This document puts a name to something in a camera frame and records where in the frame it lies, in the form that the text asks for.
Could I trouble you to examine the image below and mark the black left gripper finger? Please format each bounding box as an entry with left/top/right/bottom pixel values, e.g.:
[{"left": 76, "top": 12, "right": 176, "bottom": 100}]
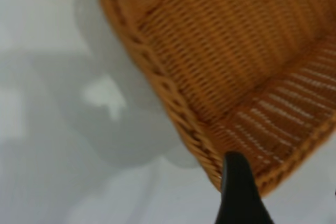
[{"left": 214, "top": 151, "right": 275, "bottom": 224}]

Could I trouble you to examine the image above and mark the orange woven wicker basket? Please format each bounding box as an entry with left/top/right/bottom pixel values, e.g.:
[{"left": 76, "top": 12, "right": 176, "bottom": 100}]
[{"left": 97, "top": 0, "right": 336, "bottom": 198}]

